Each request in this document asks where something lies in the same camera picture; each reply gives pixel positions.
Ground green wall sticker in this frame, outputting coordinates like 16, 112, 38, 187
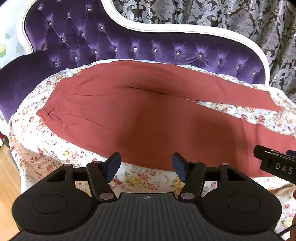
0, 28, 25, 68

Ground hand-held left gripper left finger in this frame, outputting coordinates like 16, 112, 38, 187
46, 152, 122, 202

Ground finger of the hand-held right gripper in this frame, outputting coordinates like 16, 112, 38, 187
253, 145, 296, 179

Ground grey damask curtain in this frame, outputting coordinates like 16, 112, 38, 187
111, 0, 296, 105

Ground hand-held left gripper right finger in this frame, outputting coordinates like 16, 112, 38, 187
171, 152, 249, 202

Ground floral printed blanket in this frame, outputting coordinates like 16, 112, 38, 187
8, 59, 296, 235

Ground terracotta red pants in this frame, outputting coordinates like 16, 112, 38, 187
36, 61, 296, 178

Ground purple tufted sofa white frame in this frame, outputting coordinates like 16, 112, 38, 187
0, 0, 271, 124

